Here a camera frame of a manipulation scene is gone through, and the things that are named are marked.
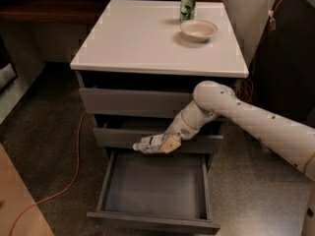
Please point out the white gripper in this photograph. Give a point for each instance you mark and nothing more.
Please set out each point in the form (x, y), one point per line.
(181, 128)

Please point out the clear blue plastic bottle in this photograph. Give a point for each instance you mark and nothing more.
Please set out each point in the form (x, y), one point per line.
(152, 144)

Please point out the grey bottom drawer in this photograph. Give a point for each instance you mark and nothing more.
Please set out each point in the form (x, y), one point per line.
(156, 192)

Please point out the grey drawer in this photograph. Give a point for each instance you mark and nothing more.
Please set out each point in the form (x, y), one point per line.
(156, 192)
(139, 103)
(123, 132)

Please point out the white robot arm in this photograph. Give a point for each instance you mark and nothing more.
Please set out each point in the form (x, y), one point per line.
(293, 141)

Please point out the grey middle drawer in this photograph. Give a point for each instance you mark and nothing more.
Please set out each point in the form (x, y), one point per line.
(123, 132)

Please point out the white top drawer cabinet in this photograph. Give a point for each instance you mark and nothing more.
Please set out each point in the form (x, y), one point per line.
(138, 45)

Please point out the grey top drawer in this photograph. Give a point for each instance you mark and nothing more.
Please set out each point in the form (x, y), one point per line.
(139, 103)

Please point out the white paper bowl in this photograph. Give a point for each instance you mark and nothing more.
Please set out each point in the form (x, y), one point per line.
(198, 30)

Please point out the green soda can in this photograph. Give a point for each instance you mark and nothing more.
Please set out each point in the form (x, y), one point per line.
(187, 10)

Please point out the dark object at left edge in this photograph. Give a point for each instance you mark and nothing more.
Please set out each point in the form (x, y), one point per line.
(7, 70)

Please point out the dark wooden shelf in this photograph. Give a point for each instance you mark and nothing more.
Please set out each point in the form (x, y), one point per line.
(78, 12)

